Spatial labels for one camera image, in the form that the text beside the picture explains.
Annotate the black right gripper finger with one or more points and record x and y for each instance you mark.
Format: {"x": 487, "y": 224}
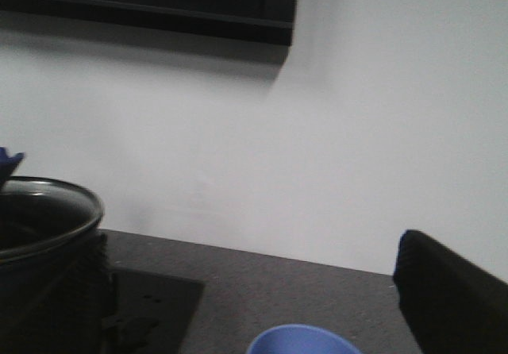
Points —
{"x": 449, "y": 304}

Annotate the dark blue cooking pot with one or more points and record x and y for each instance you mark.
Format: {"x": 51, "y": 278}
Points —
{"x": 54, "y": 272}

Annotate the light blue ribbed cup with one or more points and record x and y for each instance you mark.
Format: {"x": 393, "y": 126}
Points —
{"x": 299, "y": 338}

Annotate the black glass gas cooktop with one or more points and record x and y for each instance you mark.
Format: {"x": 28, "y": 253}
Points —
{"x": 148, "y": 312}

